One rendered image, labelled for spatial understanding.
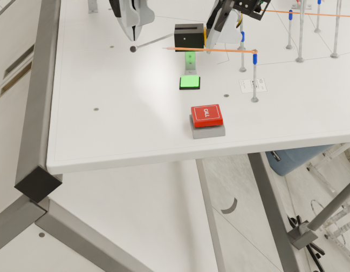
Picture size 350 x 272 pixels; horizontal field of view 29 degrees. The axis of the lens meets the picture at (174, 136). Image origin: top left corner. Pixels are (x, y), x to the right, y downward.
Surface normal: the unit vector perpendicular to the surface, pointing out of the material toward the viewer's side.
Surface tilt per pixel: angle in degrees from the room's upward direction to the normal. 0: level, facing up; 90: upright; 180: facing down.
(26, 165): 90
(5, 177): 90
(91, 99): 52
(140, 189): 0
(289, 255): 90
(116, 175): 0
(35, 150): 90
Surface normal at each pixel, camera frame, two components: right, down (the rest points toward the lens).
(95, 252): 0.10, 0.58
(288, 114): -0.06, -0.81
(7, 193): -0.65, -0.58
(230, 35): 0.06, 0.35
